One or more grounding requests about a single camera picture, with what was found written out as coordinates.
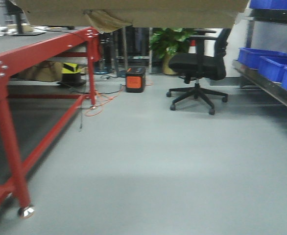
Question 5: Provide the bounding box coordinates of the red metal frame table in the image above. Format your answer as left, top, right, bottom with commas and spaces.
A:
0, 26, 101, 222

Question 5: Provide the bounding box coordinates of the stainless steel shelf rack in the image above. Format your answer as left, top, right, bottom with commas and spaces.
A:
233, 9, 287, 106

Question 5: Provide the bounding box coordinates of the green potted plant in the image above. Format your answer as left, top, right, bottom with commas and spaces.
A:
149, 28, 195, 75

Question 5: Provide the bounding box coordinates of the torn clear packing tape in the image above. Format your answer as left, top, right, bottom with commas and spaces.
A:
83, 10, 132, 34

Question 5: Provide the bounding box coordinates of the orange black power station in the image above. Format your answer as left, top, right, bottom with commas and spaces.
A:
125, 67, 146, 93

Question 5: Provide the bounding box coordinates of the black swivel office chair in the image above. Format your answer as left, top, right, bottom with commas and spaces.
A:
166, 28, 231, 115

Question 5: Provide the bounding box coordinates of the brown cardboard box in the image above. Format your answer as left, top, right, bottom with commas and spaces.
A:
13, 0, 248, 28

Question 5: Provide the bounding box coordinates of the orange cable on floor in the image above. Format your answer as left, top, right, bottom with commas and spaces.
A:
84, 82, 154, 118

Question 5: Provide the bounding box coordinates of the yellow black striped object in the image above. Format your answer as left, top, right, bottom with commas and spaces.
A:
62, 63, 81, 74

